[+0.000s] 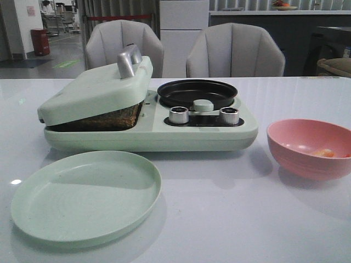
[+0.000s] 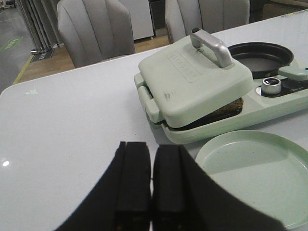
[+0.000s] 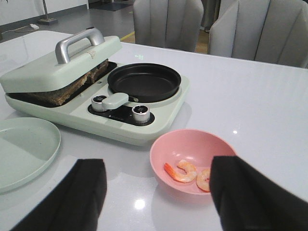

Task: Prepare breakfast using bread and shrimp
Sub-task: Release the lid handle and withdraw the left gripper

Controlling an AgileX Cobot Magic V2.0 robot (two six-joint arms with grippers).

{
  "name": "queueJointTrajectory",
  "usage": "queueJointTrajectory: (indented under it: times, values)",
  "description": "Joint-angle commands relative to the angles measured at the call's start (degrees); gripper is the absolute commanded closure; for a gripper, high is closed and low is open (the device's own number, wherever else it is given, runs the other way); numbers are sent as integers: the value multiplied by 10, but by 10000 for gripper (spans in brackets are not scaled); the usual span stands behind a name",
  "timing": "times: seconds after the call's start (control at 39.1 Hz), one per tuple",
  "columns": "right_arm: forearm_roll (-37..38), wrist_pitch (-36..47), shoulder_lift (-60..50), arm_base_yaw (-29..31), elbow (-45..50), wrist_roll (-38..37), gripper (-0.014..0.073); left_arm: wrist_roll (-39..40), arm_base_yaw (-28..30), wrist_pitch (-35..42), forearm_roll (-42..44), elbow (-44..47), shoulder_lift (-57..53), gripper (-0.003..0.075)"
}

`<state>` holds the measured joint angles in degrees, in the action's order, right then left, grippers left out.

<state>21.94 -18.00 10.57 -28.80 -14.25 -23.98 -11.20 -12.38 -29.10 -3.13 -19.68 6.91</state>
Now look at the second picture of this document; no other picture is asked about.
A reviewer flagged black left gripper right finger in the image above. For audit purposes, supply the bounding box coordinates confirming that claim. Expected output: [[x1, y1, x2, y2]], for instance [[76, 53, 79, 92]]
[[153, 144, 286, 231]]

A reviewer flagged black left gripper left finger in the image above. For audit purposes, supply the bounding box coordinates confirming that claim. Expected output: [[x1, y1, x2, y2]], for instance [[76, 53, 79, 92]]
[[57, 142, 151, 231]]

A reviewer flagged white bread slice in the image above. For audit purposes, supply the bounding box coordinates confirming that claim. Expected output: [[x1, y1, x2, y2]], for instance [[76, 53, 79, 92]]
[[209, 98, 244, 117]]

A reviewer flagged mint green sandwich maker lid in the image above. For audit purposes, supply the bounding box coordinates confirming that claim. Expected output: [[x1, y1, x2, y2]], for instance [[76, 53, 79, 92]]
[[134, 27, 254, 128]]

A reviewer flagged mint green breakfast maker base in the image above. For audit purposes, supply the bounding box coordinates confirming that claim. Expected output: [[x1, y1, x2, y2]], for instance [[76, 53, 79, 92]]
[[149, 61, 308, 144]]

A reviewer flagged mint green divided plate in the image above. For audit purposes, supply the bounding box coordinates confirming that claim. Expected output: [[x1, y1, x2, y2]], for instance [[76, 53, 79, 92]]
[[195, 130, 308, 231]]

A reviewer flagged left silver control knob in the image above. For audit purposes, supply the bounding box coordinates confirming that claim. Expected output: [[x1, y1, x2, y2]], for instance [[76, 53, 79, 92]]
[[261, 77, 282, 95]]

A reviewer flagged black round frying pan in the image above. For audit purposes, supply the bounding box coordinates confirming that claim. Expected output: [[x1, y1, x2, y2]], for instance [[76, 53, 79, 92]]
[[228, 42, 294, 79]]

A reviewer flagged left grey upholstered chair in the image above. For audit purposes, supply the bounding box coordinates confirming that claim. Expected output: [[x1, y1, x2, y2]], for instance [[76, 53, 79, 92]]
[[57, 0, 135, 68]]

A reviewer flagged grey upholstered chair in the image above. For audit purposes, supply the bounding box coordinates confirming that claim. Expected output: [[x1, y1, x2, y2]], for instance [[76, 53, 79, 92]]
[[165, 0, 250, 44], [57, 0, 135, 68]]

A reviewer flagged right grey upholstered chair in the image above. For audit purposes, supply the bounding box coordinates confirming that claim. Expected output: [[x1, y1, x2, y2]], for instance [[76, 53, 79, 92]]
[[165, 0, 250, 44]]

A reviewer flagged white cabinet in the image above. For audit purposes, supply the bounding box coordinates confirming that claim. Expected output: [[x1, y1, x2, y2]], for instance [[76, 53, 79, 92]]
[[120, 0, 154, 40]]

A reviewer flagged metal barrier post base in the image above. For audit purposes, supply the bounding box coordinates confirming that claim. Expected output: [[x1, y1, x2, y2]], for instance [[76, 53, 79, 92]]
[[30, 47, 51, 55]]

